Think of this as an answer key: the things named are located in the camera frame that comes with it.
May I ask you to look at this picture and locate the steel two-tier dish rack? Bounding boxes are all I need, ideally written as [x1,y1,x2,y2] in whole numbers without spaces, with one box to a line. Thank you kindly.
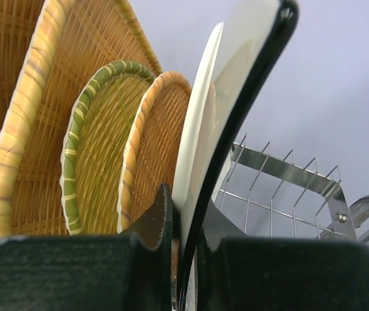
[215,138,369,246]

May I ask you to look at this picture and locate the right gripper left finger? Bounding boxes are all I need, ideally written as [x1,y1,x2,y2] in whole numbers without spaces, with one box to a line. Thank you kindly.
[0,184,173,310]

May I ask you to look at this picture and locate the green wicker plate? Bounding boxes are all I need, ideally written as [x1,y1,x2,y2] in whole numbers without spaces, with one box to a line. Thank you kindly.
[60,60,155,236]

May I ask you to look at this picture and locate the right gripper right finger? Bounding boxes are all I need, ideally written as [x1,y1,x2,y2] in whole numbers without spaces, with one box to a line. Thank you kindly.
[196,203,369,310]

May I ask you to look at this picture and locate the white black-rimmed square plate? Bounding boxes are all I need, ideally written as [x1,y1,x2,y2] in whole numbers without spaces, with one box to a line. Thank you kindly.
[172,1,299,310]

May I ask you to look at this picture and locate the orange wicker plate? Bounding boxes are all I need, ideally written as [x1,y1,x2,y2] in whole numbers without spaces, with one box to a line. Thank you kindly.
[117,71,191,233]

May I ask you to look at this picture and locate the large woven wicker plate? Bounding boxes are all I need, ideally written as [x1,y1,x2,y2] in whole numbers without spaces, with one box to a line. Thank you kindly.
[0,0,162,238]

